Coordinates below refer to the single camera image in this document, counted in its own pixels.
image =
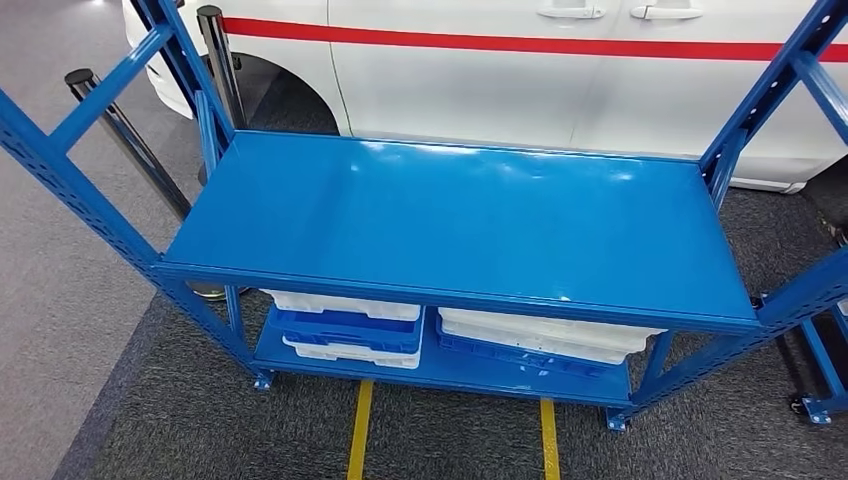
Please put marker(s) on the blue wheeled shelf rack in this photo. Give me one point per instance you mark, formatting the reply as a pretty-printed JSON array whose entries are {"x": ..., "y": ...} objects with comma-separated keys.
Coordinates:
[{"x": 825, "y": 371}]

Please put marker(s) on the yellow floor tape square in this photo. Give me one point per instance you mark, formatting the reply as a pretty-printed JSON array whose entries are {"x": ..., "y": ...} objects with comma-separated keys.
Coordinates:
[{"x": 360, "y": 430}]

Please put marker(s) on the blue metal shelf rack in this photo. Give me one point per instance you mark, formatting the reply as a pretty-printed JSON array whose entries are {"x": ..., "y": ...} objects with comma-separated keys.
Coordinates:
[{"x": 430, "y": 225}]

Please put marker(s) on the white car with red stripe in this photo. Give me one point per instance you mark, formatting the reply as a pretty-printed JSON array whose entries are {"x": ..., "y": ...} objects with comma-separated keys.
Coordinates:
[{"x": 464, "y": 93}]

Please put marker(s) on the blue plastic bin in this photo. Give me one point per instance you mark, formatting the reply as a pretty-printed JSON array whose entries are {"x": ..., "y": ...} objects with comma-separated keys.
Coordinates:
[
  {"x": 344, "y": 328},
  {"x": 503, "y": 358}
]

